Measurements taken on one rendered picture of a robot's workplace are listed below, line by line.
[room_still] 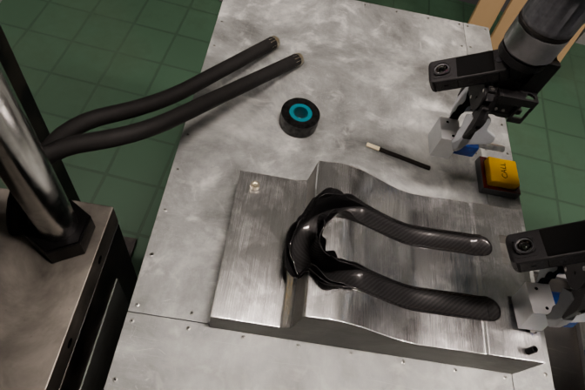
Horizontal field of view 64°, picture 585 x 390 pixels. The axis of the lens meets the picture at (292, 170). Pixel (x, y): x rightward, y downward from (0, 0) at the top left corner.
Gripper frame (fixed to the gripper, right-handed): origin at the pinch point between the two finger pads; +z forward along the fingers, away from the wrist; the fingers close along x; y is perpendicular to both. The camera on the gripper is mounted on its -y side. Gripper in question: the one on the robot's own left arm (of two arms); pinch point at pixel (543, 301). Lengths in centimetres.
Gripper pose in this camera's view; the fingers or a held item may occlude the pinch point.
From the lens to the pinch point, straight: 80.7
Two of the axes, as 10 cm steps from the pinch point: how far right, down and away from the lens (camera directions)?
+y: 9.9, 0.9, -0.4
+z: -0.3, 6.6, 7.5
